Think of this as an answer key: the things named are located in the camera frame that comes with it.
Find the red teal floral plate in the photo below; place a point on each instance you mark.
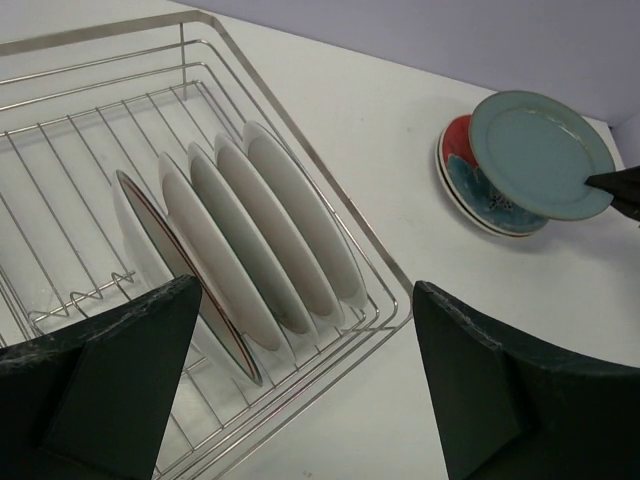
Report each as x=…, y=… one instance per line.
x=461, y=206

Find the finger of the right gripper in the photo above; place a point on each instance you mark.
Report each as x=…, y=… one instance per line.
x=624, y=186

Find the teal green plate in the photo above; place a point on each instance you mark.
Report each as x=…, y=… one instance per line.
x=539, y=153

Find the wire dish rack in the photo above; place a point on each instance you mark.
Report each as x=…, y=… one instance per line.
x=80, y=104

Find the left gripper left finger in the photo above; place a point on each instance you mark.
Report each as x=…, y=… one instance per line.
x=92, y=400

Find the white plate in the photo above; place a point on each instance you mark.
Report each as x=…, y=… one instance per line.
x=249, y=245
x=294, y=221
x=159, y=257
x=203, y=239

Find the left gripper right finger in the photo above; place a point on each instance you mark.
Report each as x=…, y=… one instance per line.
x=509, y=405

